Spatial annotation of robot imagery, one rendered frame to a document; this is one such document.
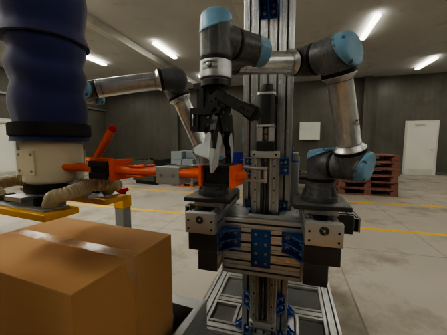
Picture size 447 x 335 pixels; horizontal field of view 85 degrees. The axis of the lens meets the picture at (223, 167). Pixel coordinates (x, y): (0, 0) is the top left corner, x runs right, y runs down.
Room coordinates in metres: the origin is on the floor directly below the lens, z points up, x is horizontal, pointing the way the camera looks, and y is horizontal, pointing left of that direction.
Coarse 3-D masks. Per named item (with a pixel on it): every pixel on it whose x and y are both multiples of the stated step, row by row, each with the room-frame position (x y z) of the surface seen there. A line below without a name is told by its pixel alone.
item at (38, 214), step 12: (12, 192) 0.75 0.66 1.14; (0, 204) 0.70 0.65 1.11; (12, 204) 0.70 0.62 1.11; (24, 204) 0.70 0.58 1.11; (36, 204) 0.67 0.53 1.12; (60, 204) 0.70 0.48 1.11; (12, 216) 0.65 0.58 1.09; (24, 216) 0.63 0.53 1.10; (36, 216) 0.61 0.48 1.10; (48, 216) 0.61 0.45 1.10; (60, 216) 0.64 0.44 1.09
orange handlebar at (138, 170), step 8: (64, 168) 0.74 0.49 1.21; (72, 168) 0.73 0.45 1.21; (80, 168) 0.71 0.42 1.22; (88, 168) 0.70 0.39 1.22; (120, 168) 0.66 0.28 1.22; (128, 168) 0.65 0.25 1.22; (136, 168) 0.64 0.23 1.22; (144, 168) 0.63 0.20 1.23; (152, 168) 0.62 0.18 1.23; (192, 168) 0.62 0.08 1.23; (128, 176) 0.64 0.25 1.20; (136, 176) 0.63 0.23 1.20; (144, 176) 0.64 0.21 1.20; (184, 176) 0.58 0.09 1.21; (192, 176) 0.57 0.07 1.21; (240, 176) 0.54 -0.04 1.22
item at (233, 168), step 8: (200, 168) 0.55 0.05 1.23; (208, 168) 0.55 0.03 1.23; (216, 168) 0.54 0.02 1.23; (224, 168) 0.53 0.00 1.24; (232, 168) 0.52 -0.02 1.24; (240, 168) 0.57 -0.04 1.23; (200, 176) 0.55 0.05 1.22; (208, 176) 0.55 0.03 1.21; (216, 176) 0.55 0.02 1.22; (224, 176) 0.54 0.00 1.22; (232, 176) 0.52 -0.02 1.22; (200, 184) 0.55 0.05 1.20; (208, 184) 0.55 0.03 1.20; (216, 184) 0.54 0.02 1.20; (224, 184) 0.53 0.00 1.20; (232, 184) 0.52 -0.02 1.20; (240, 184) 0.57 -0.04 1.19
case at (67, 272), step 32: (64, 224) 1.00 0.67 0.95; (96, 224) 1.00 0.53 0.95; (0, 256) 0.71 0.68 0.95; (32, 256) 0.71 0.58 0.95; (64, 256) 0.71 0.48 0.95; (96, 256) 0.71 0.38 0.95; (128, 256) 0.71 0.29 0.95; (160, 256) 0.82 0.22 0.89; (0, 288) 0.62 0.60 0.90; (32, 288) 0.57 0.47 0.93; (64, 288) 0.54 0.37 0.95; (96, 288) 0.58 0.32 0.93; (128, 288) 0.68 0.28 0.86; (160, 288) 0.82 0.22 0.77; (0, 320) 0.62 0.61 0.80; (32, 320) 0.57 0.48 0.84; (64, 320) 0.53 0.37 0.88; (96, 320) 0.57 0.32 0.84; (128, 320) 0.67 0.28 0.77; (160, 320) 0.82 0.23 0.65
